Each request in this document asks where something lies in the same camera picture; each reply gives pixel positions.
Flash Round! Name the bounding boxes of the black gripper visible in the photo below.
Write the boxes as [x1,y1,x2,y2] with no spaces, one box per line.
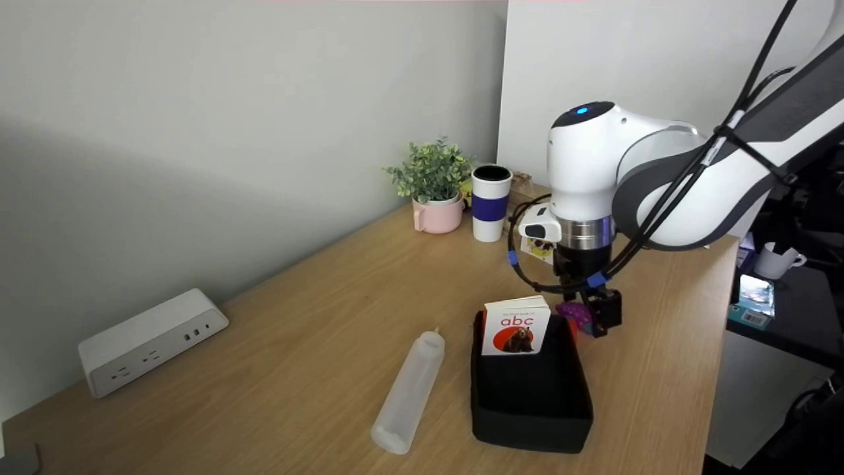
[553,246,624,340]

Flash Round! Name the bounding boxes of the black fabric box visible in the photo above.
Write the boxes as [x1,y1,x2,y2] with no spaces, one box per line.
[470,309,595,457]

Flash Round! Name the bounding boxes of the white book with yellow picture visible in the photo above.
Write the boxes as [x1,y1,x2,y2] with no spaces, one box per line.
[523,230,560,267]

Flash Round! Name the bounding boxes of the white power strip box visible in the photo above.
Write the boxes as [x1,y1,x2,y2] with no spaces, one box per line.
[77,284,232,402]

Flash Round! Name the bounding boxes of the white cup with blue sleeve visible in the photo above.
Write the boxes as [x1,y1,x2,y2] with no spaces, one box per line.
[470,163,515,246]

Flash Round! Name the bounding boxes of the teal and black package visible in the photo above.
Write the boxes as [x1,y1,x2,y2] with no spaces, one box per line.
[727,268,780,334]

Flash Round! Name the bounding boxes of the white mug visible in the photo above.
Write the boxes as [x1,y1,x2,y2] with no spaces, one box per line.
[752,241,810,283]

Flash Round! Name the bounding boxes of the green plant in pink pot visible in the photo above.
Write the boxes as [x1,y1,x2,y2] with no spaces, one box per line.
[385,136,475,237]

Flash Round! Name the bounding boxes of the translucent squeeze bottle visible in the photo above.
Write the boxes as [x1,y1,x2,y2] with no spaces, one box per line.
[370,328,449,458]

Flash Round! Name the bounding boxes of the black side table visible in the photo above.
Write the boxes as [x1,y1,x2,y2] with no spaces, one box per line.
[724,260,844,369]

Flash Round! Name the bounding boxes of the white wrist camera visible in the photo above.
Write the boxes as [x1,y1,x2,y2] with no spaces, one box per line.
[520,205,565,246]

